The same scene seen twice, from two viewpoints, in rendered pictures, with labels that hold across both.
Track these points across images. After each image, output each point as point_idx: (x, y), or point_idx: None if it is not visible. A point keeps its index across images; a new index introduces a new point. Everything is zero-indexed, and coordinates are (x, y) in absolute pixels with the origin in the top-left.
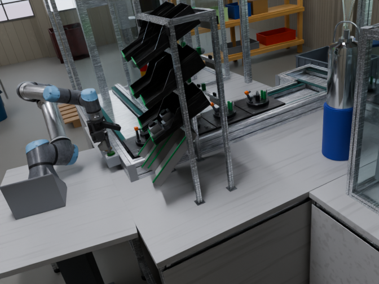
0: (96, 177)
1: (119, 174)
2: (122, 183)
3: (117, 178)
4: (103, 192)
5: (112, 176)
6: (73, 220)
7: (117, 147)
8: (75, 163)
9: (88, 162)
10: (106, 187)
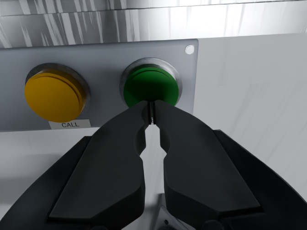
0: (157, 129)
1: (207, 51)
2: (277, 55)
3: (228, 67)
4: (270, 123)
5: (198, 80)
6: (306, 189)
7: (57, 23)
8: (22, 169)
9: (29, 138)
10: (252, 110)
